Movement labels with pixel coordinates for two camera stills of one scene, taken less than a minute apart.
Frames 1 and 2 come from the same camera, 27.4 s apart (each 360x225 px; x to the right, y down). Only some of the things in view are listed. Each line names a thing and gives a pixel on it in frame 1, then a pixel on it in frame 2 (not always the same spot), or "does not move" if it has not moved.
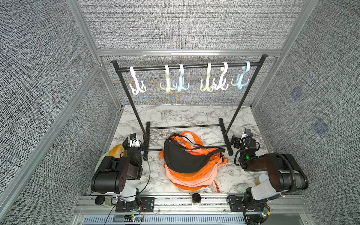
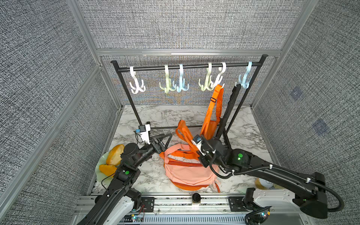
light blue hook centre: (182, 79) does not move
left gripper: (123, 144) -> (159, 147)
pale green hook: (168, 86) does not move
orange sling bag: (194, 141) -> (210, 125)
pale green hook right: (207, 87) does not move
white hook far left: (138, 90) does not move
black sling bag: (179, 159) -> (221, 131)
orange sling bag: (191, 188) does not move
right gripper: (237, 141) -> (202, 160)
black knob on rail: (196, 198) does not move
